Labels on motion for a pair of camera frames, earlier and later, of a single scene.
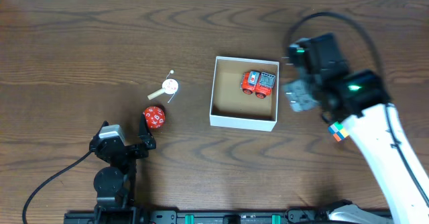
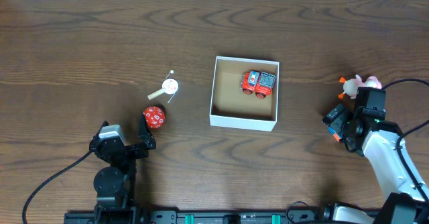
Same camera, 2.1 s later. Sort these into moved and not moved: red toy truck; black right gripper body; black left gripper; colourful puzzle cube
Moved: black right gripper body
Not moved: black left gripper; red toy truck; colourful puzzle cube
